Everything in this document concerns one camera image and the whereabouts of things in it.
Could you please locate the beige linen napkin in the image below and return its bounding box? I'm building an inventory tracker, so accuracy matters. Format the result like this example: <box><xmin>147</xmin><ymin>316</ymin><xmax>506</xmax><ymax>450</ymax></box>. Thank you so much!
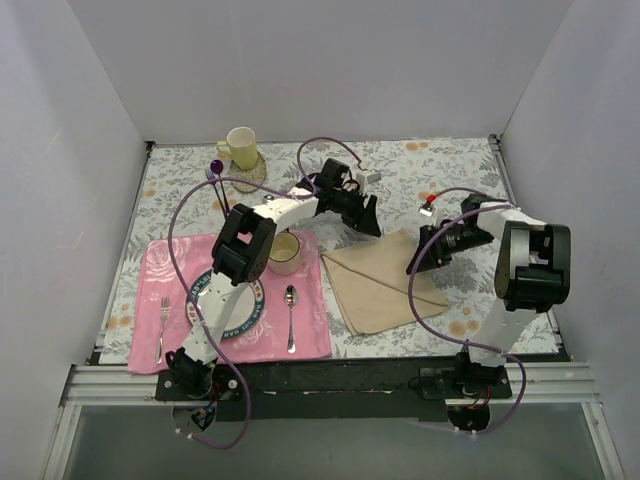
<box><xmin>319</xmin><ymin>228</ymin><xmax>449</xmax><ymax>337</ymax></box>

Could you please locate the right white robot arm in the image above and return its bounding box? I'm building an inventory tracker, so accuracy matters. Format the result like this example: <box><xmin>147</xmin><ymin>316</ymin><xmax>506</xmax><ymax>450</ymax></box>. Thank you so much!
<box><xmin>406</xmin><ymin>191</ymin><xmax>571</xmax><ymax>399</ymax></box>

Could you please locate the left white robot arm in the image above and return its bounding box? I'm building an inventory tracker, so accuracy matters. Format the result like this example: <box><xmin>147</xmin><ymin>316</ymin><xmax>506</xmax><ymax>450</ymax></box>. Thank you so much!
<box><xmin>165</xmin><ymin>159</ymin><xmax>381</xmax><ymax>400</ymax></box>

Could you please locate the floral tablecloth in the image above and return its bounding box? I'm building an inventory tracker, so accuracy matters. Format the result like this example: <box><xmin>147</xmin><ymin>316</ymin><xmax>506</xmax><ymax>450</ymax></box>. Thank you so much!
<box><xmin>100</xmin><ymin>138</ymin><xmax>507</xmax><ymax>365</ymax></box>

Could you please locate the cream mug dark rim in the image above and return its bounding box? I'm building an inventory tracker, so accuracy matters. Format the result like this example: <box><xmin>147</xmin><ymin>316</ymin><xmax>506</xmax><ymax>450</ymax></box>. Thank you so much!
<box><xmin>268</xmin><ymin>231</ymin><xmax>302</xmax><ymax>276</ymax></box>

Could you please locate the woven round coaster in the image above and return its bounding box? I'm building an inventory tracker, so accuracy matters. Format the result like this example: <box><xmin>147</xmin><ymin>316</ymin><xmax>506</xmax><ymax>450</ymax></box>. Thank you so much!
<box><xmin>228</xmin><ymin>152</ymin><xmax>267</xmax><ymax>194</ymax></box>

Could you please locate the silver spoon on placemat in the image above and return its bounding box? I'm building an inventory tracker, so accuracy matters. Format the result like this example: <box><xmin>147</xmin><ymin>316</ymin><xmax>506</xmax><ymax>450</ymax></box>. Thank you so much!
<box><xmin>284</xmin><ymin>285</ymin><xmax>298</xmax><ymax>354</ymax></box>

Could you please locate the yellow mug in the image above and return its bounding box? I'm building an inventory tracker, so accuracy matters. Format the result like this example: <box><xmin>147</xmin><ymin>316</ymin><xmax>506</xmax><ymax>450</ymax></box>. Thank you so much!
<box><xmin>216</xmin><ymin>127</ymin><xmax>258</xmax><ymax>170</ymax></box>

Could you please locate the pink floral placemat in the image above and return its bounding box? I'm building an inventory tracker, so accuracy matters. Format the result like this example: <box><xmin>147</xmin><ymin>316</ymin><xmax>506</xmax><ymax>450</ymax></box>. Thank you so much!
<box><xmin>128</xmin><ymin>231</ymin><xmax>332</xmax><ymax>374</ymax></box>

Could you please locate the purple plastic spoon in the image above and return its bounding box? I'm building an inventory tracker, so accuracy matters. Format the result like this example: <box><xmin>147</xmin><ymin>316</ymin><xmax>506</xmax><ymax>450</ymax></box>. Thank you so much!
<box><xmin>210</xmin><ymin>159</ymin><xmax>230</xmax><ymax>216</ymax></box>

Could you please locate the white plate teal rim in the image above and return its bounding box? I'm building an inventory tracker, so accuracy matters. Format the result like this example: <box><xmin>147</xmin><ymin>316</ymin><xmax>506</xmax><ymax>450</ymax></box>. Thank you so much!
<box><xmin>190</xmin><ymin>270</ymin><xmax>266</xmax><ymax>340</ymax></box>

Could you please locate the purple plastic fork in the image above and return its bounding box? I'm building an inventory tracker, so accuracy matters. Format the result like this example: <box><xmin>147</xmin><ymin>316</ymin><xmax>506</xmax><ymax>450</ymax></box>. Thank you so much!
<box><xmin>205</xmin><ymin>167</ymin><xmax>229</xmax><ymax>217</ymax></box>

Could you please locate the silver fork on placemat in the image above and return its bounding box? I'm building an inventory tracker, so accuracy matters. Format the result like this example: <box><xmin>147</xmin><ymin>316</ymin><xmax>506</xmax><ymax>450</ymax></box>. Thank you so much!
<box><xmin>155</xmin><ymin>297</ymin><xmax>171</xmax><ymax>365</ymax></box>

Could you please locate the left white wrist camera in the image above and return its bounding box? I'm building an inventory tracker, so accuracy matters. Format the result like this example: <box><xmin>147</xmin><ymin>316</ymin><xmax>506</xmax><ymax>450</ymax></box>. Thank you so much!
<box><xmin>355</xmin><ymin>170</ymin><xmax>381</xmax><ymax>195</ymax></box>

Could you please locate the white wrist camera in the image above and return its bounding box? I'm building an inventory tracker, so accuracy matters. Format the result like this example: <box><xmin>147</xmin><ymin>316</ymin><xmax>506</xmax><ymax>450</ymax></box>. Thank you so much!
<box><xmin>355</xmin><ymin>170</ymin><xmax>381</xmax><ymax>195</ymax></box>
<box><xmin>419</xmin><ymin>194</ymin><xmax>440</xmax><ymax>226</ymax></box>

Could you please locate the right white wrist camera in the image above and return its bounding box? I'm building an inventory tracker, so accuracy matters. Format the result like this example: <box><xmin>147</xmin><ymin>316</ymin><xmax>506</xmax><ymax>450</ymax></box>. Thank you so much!
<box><xmin>419</xmin><ymin>194</ymin><xmax>440</xmax><ymax>226</ymax></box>

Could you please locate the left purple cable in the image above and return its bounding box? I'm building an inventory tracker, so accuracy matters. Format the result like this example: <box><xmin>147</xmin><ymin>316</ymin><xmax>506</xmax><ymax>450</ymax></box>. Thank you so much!
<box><xmin>169</xmin><ymin>136</ymin><xmax>364</xmax><ymax>450</ymax></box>

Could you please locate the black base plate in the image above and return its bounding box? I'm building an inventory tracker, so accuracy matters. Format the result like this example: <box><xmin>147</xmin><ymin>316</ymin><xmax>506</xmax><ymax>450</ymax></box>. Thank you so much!
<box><xmin>155</xmin><ymin>357</ymin><xmax>513</xmax><ymax>428</ymax></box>

